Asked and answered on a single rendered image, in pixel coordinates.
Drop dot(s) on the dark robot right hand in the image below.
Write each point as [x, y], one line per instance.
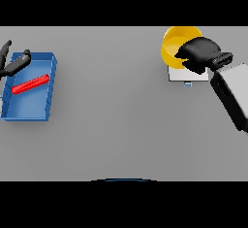
[201, 54]

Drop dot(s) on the dark robot left hand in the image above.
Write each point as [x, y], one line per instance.
[16, 64]

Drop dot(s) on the red beaker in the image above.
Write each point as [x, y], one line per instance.
[30, 84]

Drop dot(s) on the yellow bowl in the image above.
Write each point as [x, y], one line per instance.
[172, 46]

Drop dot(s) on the pale square measuring scale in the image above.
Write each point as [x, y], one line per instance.
[185, 75]

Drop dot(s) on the light grey robot right arm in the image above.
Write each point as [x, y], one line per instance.
[233, 92]

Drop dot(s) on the blue tray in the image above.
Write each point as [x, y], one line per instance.
[29, 104]

